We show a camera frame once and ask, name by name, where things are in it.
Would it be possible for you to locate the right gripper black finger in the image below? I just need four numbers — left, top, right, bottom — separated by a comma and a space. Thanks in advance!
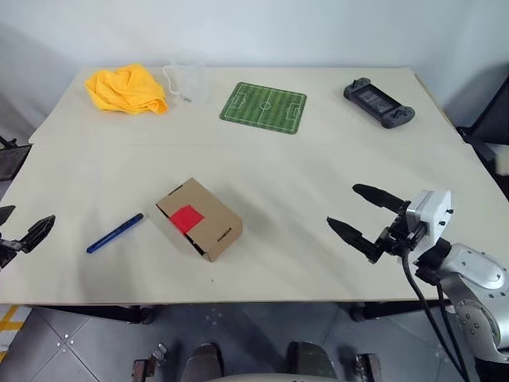
326, 216, 389, 265
352, 183, 411, 219

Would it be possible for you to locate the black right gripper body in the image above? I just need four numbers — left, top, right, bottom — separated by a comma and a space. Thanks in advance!
376, 206, 431, 258

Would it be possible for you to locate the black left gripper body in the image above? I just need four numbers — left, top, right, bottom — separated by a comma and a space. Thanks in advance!
0, 234, 23, 270

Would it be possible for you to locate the blue pen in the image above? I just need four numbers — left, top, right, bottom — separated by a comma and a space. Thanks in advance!
86, 212, 145, 255

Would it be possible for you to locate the brown cardboard box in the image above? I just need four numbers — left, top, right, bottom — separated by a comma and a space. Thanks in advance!
154, 177, 244, 263

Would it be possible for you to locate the dark grey handheld game controller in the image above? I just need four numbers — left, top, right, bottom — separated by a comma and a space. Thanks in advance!
343, 77, 417, 130

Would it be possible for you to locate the black metal stand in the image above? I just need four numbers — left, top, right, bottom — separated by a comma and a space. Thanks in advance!
455, 63, 509, 176

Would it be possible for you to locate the dark rounded shape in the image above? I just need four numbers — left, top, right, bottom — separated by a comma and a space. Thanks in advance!
286, 341, 333, 379
192, 342, 223, 382

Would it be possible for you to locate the green football field mat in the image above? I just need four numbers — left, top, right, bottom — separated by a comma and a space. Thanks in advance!
217, 81, 308, 135

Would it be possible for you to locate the red adhesive tape patch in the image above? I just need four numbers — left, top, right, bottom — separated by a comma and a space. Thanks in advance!
169, 204, 205, 235

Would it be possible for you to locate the yellow cloth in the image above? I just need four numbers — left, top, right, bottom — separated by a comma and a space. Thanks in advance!
84, 62, 169, 116

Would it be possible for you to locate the clear plastic measuring cup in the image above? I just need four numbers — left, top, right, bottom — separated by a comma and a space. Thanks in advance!
162, 55, 211, 104

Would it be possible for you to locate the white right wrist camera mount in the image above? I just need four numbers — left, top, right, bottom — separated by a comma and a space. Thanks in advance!
406, 189, 453, 244

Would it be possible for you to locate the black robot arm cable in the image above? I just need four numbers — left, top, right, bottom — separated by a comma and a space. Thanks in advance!
435, 278, 467, 379
400, 242, 472, 382

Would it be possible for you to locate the rusty brown metal bracket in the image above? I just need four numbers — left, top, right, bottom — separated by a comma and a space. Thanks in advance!
133, 344, 170, 382
356, 352, 385, 382

